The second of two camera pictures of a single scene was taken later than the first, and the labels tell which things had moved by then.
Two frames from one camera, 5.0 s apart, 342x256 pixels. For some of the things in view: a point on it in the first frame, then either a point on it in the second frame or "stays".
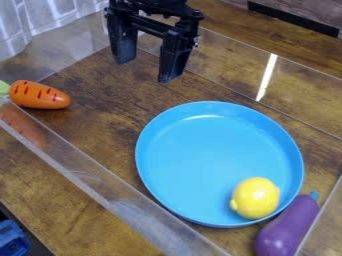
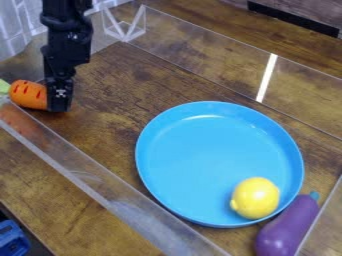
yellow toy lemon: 255,198 stays
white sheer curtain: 27,17 stays
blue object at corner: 15,242 stays
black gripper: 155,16 → 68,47
